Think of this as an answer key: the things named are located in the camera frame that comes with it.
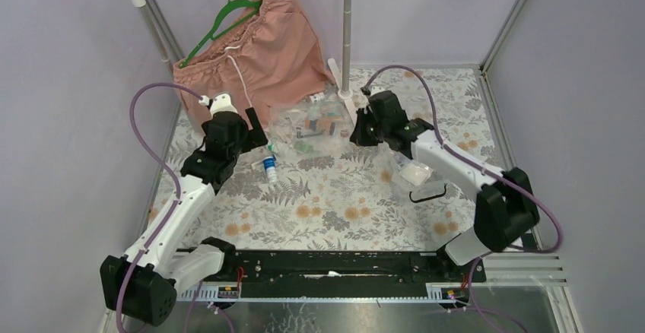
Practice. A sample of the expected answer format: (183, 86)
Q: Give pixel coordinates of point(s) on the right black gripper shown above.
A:
(357, 137)

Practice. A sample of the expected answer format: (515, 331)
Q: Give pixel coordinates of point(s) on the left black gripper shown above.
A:
(249, 132)

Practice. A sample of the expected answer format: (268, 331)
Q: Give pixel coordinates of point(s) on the blue white medicine bottle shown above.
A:
(270, 169)

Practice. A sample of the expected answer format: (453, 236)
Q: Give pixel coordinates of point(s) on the green small medicine box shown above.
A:
(303, 147)

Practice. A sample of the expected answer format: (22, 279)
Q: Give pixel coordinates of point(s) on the brown medicine bottle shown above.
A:
(322, 126)

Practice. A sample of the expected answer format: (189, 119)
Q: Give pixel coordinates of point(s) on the white gauze pack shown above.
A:
(412, 175)

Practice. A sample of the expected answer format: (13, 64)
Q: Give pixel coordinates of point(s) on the clear plastic kit box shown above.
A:
(434, 188)

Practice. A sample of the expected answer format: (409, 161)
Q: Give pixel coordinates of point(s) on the clear zip bag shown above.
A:
(287, 125)

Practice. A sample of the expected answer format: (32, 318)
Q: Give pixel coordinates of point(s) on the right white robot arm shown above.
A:
(504, 204)

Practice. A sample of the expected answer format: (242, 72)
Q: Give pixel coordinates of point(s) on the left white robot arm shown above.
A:
(145, 282)

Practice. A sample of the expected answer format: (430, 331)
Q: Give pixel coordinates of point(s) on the floral table mat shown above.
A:
(344, 201)

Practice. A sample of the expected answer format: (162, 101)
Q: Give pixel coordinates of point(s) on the pink fabric shorts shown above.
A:
(269, 62)

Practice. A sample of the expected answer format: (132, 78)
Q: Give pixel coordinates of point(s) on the green clothes hanger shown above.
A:
(214, 33)

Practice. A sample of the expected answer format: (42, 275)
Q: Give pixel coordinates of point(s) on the metal clothes rack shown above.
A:
(345, 33)

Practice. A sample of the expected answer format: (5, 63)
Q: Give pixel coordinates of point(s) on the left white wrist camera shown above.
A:
(220, 103)

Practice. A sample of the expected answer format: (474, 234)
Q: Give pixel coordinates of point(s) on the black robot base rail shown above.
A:
(287, 274)

